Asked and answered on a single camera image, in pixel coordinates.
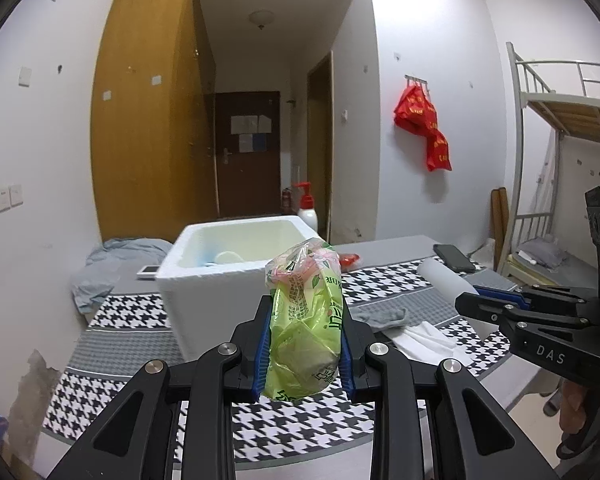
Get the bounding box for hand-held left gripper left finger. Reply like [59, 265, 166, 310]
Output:
[47, 294, 276, 480]

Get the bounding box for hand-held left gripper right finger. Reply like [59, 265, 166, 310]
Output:
[340, 300, 561, 480]

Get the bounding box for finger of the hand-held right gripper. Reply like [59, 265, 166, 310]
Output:
[454, 291, 531, 333]
[474, 284, 598, 313]

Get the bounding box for green plastic bag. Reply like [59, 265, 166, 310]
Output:
[262, 240, 345, 402]

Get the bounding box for grey sock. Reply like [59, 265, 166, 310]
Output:
[351, 305, 412, 332]

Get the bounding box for white tissue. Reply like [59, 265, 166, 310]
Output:
[387, 321, 477, 363]

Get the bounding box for white foam box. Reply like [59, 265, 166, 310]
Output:
[156, 215, 321, 363]

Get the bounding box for person's right hand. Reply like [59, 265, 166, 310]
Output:
[560, 377, 600, 443]

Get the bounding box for grey pillow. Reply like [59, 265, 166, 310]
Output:
[517, 237, 570, 267]

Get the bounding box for black smartphone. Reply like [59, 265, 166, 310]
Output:
[432, 243, 477, 274]

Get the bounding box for wooden boards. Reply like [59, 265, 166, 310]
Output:
[490, 187, 508, 261]

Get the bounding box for houndstooth bed sheet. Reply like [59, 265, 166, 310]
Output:
[40, 234, 513, 480]

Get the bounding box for white pump bottle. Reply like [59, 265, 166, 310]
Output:
[292, 181, 319, 238]

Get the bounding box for red plastic bag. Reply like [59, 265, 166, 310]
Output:
[393, 82, 440, 137]
[425, 129, 453, 172]

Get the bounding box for grey-blue quilt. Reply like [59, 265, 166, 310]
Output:
[71, 238, 173, 313]

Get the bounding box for brown entrance door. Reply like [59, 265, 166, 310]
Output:
[215, 91, 282, 218]

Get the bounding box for metal bunk bed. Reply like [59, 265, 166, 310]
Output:
[495, 41, 600, 293]

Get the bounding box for wooden side door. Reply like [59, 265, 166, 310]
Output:
[306, 51, 335, 241]

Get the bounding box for white paper notice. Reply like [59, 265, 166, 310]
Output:
[230, 115, 272, 136]

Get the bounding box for wooden wardrobe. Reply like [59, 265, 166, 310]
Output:
[91, 0, 217, 243]

